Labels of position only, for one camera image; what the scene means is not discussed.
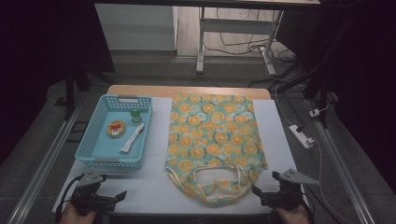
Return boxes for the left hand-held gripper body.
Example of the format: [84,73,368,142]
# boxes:
[70,172,118,217]

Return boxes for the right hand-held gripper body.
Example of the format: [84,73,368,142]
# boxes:
[261,168,320,211]

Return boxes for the blue plastic basket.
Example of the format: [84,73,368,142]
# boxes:
[74,93,153,171]

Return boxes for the round packet with red label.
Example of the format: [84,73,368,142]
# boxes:
[106,119,127,138]

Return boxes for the small bottle with green cap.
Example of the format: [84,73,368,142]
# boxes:
[130,108,143,124]

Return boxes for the orange print cloth bag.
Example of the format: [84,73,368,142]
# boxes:
[164,92,269,204]

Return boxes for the person's right hand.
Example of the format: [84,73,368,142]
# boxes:
[274,203,311,224]

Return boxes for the person's left hand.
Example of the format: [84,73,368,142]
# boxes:
[59,202,98,224]

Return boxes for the white table mat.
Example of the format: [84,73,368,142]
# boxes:
[51,96,312,216]

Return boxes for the white power strip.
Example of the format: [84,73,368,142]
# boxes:
[288,124,316,150]

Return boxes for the black stand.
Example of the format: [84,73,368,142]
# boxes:
[276,62,339,129]
[64,62,116,120]

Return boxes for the dark curtain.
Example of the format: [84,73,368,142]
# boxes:
[0,0,116,166]
[276,0,396,194]

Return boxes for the white cabinet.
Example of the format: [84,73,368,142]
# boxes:
[94,3,179,51]

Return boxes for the right hand-held gripper cable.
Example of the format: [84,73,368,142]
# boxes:
[300,183,316,224]

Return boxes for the thin white cable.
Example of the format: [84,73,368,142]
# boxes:
[312,138,354,224]

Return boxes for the metal floor rail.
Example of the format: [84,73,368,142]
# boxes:
[306,99,376,224]
[6,92,88,224]

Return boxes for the black power cable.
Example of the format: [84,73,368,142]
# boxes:
[248,62,306,133]

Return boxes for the black floor cables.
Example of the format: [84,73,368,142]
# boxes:
[204,7,297,63]

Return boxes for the white desk frame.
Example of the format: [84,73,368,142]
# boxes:
[195,7,285,76]

